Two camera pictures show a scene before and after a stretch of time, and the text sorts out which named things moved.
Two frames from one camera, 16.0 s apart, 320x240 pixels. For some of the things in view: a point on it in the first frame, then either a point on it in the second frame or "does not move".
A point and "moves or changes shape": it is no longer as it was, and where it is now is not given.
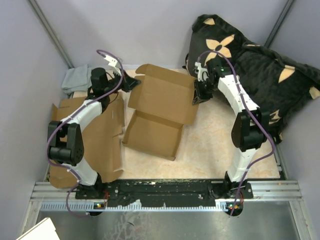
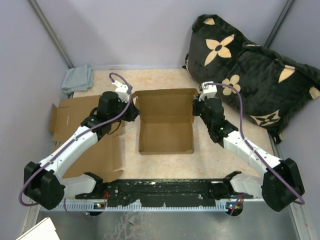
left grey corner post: (51, 33) does not move
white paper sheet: (43, 230) does not move
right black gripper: (198, 97) -> (195, 103)
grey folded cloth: (77, 79) does not move
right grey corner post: (279, 23) does not move
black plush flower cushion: (278, 85) does not move
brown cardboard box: (162, 101) moves or changes shape
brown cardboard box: (102, 139) does not move
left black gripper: (128, 83) -> (134, 112)
